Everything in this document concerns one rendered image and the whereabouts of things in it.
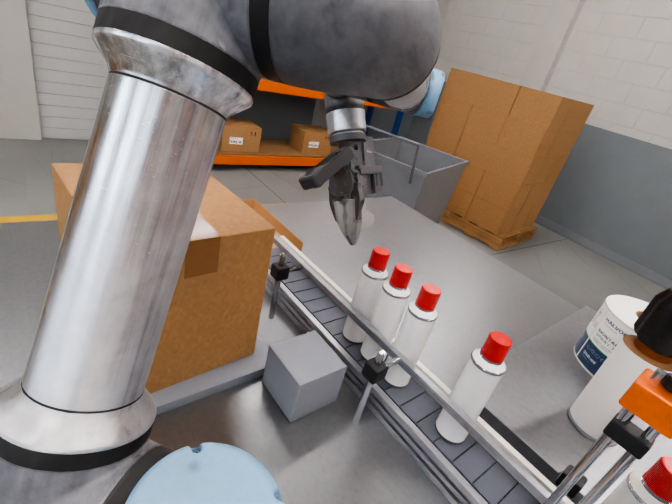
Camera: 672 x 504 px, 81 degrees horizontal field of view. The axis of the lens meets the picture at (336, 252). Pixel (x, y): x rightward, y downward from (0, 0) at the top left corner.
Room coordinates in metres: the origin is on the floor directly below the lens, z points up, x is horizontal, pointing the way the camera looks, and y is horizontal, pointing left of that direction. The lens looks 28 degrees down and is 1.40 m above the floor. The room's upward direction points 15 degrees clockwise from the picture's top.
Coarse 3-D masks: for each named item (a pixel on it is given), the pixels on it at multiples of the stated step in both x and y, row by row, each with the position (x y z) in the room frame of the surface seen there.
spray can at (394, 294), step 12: (396, 264) 0.61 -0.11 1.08; (396, 276) 0.59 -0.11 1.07; (408, 276) 0.59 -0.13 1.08; (384, 288) 0.59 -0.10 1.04; (396, 288) 0.59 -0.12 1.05; (408, 288) 0.61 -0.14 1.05; (384, 300) 0.59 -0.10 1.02; (396, 300) 0.58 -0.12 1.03; (384, 312) 0.58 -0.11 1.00; (396, 312) 0.58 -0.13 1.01; (372, 324) 0.59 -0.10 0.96; (384, 324) 0.58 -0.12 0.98; (396, 324) 0.59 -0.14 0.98; (384, 336) 0.58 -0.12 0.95; (372, 348) 0.58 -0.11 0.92; (384, 360) 0.59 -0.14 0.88
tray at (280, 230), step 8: (248, 200) 1.20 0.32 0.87; (256, 208) 1.20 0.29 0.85; (264, 208) 1.17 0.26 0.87; (264, 216) 1.16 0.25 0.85; (272, 216) 1.13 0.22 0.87; (272, 224) 1.12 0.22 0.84; (280, 224) 1.09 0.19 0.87; (280, 232) 1.09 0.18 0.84; (288, 232) 1.06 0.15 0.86; (296, 240) 1.03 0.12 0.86
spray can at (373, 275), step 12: (372, 252) 0.64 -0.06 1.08; (384, 252) 0.64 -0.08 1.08; (372, 264) 0.63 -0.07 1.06; (384, 264) 0.63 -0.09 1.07; (360, 276) 0.64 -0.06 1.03; (372, 276) 0.62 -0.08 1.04; (384, 276) 0.63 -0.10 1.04; (360, 288) 0.63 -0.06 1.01; (372, 288) 0.62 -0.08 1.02; (360, 300) 0.62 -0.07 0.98; (372, 300) 0.62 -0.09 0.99; (360, 312) 0.62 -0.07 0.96; (372, 312) 0.63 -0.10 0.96; (348, 324) 0.63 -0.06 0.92; (348, 336) 0.62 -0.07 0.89; (360, 336) 0.62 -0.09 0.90
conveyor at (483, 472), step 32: (288, 288) 0.75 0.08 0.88; (320, 320) 0.67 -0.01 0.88; (352, 352) 0.60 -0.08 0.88; (384, 384) 0.53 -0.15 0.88; (416, 384) 0.56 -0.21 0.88; (416, 416) 0.48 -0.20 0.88; (448, 448) 0.44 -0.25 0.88; (480, 448) 0.45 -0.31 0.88; (480, 480) 0.39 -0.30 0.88; (512, 480) 0.41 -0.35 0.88
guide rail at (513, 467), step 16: (288, 256) 0.77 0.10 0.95; (304, 272) 0.72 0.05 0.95; (320, 288) 0.68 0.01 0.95; (400, 352) 0.53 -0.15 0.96; (416, 368) 0.50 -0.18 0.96; (432, 384) 0.48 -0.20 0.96; (448, 400) 0.45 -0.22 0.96; (464, 416) 0.43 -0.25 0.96; (480, 432) 0.41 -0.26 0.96; (496, 448) 0.39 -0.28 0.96; (512, 464) 0.37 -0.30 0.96; (528, 480) 0.35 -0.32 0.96; (544, 496) 0.33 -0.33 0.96
